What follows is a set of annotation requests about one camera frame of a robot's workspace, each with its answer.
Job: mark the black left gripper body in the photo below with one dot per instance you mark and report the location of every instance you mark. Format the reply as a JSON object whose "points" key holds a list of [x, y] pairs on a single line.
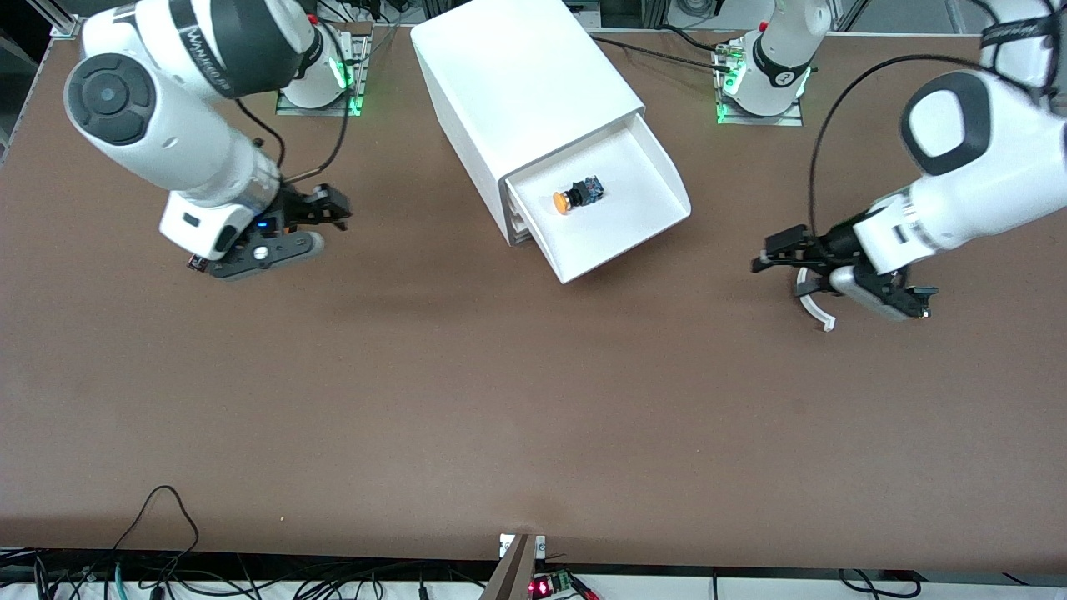
{"points": [[830, 246]]}

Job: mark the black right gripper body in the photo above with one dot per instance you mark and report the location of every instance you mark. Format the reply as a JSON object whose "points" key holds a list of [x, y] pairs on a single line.
{"points": [[294, 208]]}

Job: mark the white drawer holding button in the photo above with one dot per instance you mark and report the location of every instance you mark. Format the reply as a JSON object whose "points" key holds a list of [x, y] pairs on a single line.
{"points": [[617, 225]]}

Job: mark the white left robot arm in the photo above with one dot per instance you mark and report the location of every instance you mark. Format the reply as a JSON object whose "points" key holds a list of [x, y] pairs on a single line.
{"points": [[984, 183]]}

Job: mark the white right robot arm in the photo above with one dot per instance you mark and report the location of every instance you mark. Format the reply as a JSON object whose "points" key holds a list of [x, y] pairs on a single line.
{"points": [[167, 142]]}

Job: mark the white empty drawer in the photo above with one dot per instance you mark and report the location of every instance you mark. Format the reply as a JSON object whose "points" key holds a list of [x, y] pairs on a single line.
{"points": [[523, 237], [518, 218]]}

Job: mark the orange push button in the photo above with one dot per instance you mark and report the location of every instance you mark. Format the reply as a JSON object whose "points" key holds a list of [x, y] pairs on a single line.
{"points": [[575, 197]]}

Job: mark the white drawer cabinet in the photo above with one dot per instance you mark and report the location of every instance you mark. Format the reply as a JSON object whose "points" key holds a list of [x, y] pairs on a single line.
{"points": [[517, 75]]}

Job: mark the small black terminal block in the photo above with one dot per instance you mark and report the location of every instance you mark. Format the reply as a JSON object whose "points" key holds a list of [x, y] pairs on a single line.
{"points": [[197, 263]]}

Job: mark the white lower shelf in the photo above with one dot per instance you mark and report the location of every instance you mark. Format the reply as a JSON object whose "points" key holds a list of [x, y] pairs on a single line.
{"points": [[750, 590]]}

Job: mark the circuit board with red light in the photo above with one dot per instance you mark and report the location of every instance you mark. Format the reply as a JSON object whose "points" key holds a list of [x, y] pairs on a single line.
{"points": [[542, 587]]}

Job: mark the white semicircular bracket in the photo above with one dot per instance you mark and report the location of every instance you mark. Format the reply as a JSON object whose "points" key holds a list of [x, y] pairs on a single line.
{"points": [[810, 310]]}

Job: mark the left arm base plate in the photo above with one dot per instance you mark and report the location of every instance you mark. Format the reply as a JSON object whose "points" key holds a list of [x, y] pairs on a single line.
{"points": [[763, 121]]}

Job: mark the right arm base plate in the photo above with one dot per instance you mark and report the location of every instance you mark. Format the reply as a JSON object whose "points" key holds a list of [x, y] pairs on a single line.
{"points": [[360, 75]]}

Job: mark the aluminium frame profile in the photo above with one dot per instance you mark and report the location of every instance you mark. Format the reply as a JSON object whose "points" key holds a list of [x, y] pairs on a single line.
{"points": [[62, 21]]}

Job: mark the white mounting bracket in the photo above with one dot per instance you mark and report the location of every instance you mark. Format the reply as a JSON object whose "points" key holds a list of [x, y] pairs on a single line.
{"points": [[505, 546]]}

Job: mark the grey camera post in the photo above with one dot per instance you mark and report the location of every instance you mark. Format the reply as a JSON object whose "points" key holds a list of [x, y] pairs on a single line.
{"points": [[513, 575]]}

